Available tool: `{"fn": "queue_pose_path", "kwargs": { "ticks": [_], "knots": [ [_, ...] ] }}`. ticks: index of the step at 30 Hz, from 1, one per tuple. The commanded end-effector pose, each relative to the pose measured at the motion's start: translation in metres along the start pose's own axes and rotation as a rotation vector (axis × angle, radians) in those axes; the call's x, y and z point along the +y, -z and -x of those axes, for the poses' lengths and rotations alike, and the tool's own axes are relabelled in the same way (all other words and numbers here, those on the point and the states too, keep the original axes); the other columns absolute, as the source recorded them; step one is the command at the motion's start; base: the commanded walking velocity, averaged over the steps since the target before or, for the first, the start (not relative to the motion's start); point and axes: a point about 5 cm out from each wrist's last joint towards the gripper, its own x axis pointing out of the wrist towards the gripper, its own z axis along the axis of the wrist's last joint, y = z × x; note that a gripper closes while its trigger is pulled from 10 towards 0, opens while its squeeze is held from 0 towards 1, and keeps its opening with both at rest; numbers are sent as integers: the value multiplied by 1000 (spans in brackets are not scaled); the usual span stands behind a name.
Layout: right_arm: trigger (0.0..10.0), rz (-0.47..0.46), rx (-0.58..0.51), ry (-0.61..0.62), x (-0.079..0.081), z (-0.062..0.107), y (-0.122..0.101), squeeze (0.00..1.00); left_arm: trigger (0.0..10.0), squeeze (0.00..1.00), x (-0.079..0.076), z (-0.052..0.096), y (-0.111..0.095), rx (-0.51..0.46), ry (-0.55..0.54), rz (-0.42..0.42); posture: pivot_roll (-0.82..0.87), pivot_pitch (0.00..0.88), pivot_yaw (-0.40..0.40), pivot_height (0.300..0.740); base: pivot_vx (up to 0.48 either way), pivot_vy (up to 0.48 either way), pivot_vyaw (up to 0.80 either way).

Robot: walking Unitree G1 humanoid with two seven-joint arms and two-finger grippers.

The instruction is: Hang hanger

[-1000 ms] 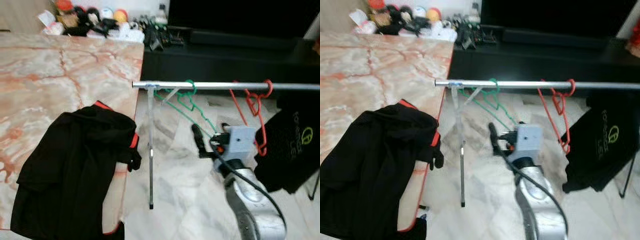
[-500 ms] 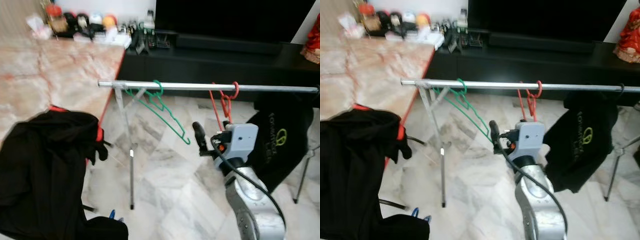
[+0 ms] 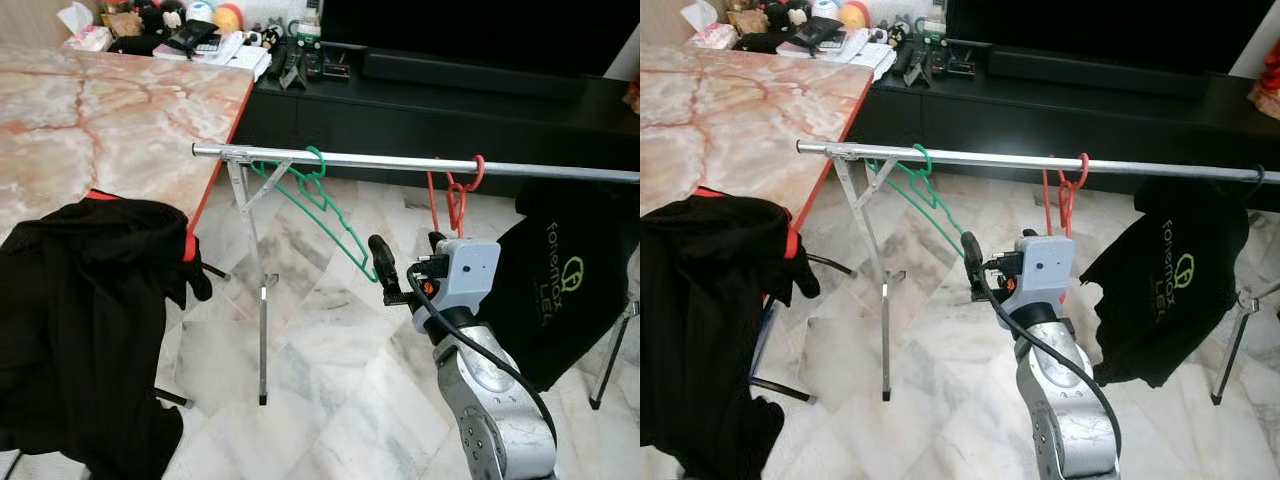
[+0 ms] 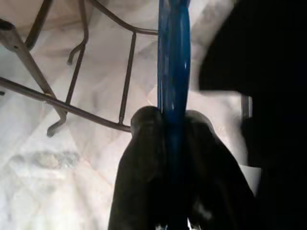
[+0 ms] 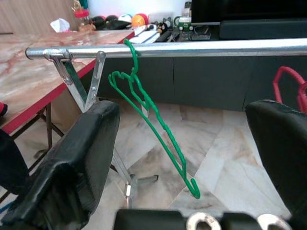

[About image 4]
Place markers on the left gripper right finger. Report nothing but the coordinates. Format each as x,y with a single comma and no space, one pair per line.
211,172

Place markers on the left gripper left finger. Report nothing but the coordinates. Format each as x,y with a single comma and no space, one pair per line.
144,167

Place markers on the blue plastic hanger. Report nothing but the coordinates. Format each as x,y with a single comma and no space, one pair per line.
172,60

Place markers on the black shirt white slogan print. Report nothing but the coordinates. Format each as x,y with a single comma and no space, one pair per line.
263,48

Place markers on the marble top folding table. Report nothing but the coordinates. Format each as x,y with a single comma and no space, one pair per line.
28,63

